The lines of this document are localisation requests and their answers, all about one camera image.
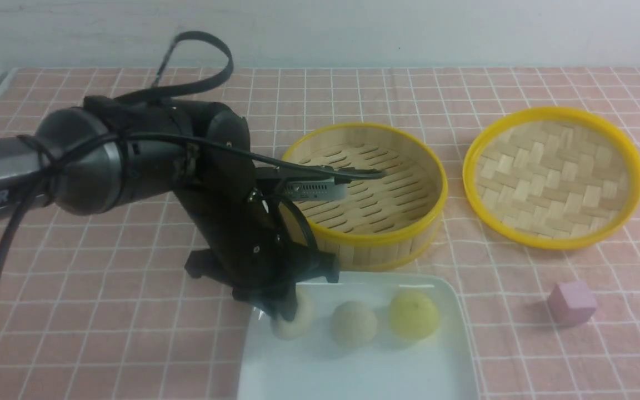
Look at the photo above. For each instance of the white square plate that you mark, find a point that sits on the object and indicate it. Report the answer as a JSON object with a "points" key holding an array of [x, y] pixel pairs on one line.
{"points": [[314, 367]]}

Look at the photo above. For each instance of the yellowish steamed bun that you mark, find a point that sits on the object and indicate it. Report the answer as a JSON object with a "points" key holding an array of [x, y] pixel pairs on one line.
{"points": [[413, 315]]}

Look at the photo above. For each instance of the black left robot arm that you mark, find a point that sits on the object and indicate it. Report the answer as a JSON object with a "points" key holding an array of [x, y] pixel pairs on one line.
{"points": [[103, 155]]}

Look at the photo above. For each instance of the bamboo steamer lid yellow rim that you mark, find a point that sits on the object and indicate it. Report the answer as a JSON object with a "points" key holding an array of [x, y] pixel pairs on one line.
{"points": [[553, 177]]}

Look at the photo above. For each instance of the pink checkered tablecloth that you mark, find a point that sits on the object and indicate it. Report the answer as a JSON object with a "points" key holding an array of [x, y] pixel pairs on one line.
{"points": [[99, 307]]}

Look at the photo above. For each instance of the pink cube block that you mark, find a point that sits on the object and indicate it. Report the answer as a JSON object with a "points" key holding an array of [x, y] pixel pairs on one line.
{"points": [[572, 303]]}

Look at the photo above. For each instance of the pale steamed bun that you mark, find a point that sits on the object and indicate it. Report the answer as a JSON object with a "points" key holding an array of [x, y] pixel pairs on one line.
{"points": [[353, 325], [301, 324]]}

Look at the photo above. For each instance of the bamboo steamer basket yellow rim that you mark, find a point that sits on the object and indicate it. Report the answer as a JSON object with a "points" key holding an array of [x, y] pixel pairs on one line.
{"points": [[380, 224]]}

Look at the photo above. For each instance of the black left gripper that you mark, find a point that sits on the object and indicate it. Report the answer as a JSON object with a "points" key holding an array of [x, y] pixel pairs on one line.
{"points": [[260, 245]]}

